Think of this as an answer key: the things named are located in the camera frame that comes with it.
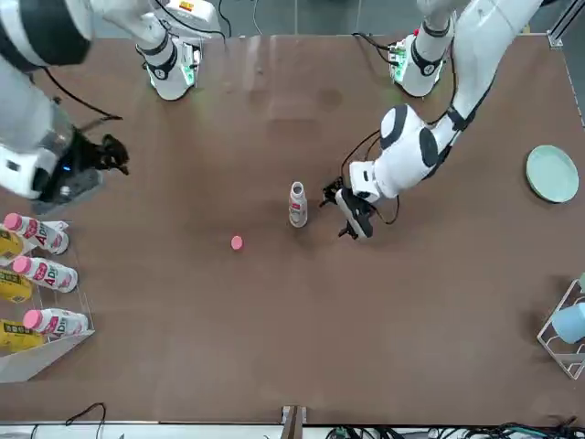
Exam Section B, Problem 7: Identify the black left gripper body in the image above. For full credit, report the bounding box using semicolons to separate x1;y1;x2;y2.
335;187;375;241

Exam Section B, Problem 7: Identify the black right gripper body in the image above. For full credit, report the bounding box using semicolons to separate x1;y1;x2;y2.
34;132;106;202

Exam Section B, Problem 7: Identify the white pink-capped drink bottle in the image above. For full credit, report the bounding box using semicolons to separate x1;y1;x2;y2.
22;308;90;340
3;212;70;255
12;255;79;294

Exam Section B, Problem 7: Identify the yellow tea bottle orange cap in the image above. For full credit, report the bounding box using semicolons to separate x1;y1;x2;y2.
0;228;25;260
0;318;47;353
0;268;34;304

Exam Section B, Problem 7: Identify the white box with warning label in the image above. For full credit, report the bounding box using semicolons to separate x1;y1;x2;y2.
159;0;216;24

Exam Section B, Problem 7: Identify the clear acrylic stepped shelf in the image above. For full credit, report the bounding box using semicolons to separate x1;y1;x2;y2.
0;219;96;383

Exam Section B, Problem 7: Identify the pale green plate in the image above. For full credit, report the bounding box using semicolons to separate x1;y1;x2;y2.
525;145;580;204

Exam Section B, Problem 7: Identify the pale blue cup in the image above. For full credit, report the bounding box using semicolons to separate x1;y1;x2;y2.
551;302;585;345

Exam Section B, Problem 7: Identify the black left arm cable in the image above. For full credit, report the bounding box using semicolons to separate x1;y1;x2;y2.
342;130;401;226

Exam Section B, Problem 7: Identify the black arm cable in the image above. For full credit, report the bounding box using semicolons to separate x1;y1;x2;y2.
342;130;401;226
34;63;124;123

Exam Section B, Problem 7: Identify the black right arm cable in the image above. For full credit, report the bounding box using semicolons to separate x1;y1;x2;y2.
34;63;124;123

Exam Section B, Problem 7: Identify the aluminium frame post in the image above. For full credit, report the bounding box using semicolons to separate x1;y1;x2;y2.
281;404;308;439
546;0;585;49

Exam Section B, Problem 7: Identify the white wire cup rack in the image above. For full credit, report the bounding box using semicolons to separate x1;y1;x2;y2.
537;278;585;380

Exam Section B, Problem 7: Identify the black cable bundle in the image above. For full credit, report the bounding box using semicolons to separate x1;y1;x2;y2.
326;415;585;439

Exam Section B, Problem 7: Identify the thin black cable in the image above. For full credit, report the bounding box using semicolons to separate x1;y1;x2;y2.
65;402;107;439

